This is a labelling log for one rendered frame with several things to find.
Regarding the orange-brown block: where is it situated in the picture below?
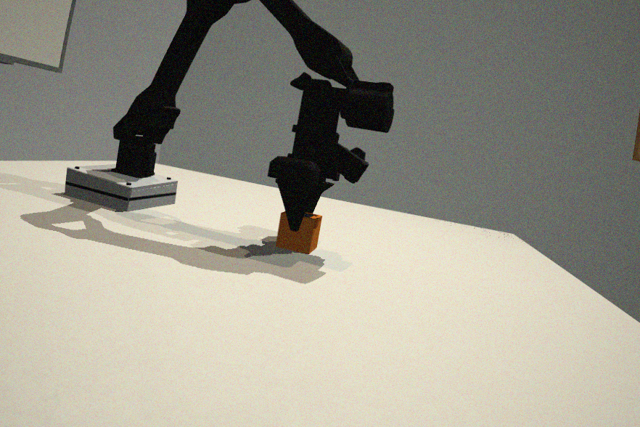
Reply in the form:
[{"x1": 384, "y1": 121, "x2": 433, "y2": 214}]
[{"x1": 276, "y1": 211, "x2": 322, "y2": 254}]

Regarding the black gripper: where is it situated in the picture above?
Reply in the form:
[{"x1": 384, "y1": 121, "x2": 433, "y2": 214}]
[{"x1": 267, "y1": 118, "x2": 340, "y2": 232}]

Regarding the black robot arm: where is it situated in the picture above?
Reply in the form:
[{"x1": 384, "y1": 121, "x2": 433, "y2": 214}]
[{"x1": 111, "y1": 0, "x2": 395, "y2": 184}]

